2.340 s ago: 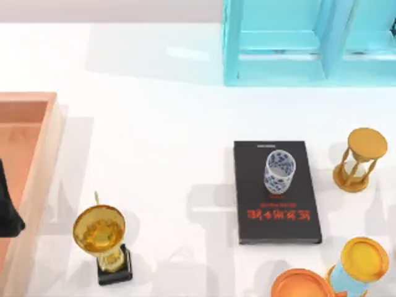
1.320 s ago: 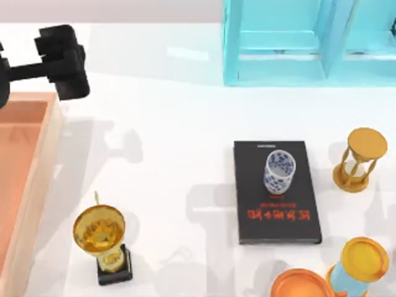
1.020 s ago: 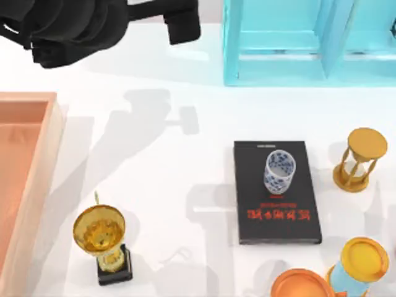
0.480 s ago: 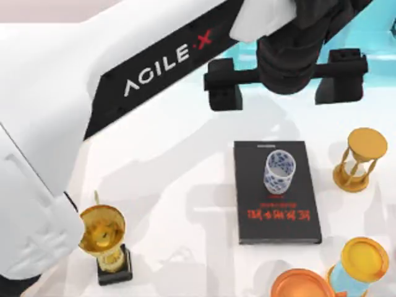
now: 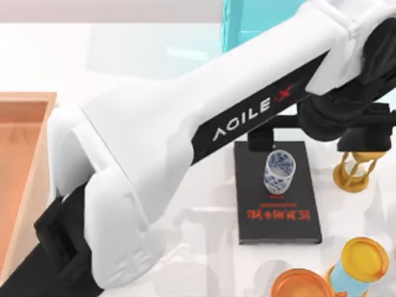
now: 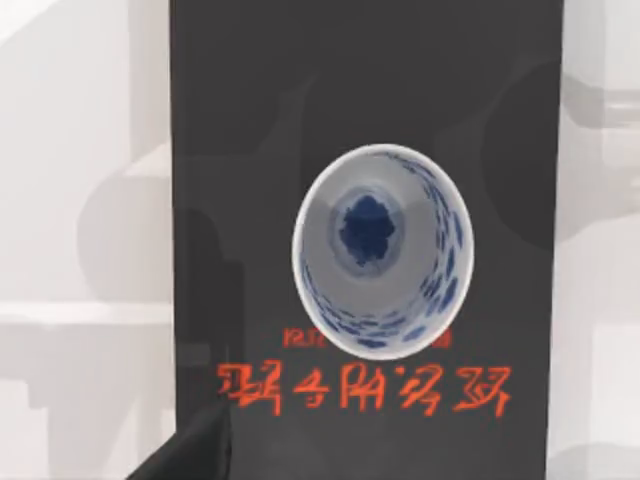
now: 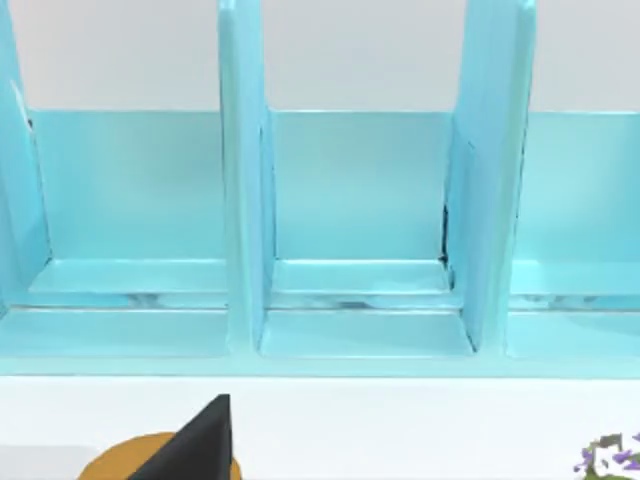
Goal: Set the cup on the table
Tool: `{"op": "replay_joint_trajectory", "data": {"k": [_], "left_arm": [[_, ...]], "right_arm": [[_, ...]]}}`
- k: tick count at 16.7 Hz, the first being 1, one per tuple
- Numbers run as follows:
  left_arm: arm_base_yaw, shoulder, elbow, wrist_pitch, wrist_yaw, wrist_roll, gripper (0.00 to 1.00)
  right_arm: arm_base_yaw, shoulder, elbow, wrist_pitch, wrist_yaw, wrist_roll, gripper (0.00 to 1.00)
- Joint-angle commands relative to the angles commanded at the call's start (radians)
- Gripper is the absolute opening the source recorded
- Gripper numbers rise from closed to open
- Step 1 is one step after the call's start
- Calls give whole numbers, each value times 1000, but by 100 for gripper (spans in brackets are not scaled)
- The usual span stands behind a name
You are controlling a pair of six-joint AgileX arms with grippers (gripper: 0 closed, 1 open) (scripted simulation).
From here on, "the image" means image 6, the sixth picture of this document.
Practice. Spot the black mat with red lettering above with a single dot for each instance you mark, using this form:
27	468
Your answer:
360	90

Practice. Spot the white and blue porcelain cup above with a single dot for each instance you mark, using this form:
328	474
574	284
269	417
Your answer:
382	250

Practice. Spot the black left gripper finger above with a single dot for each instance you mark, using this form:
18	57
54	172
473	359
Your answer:
197	450

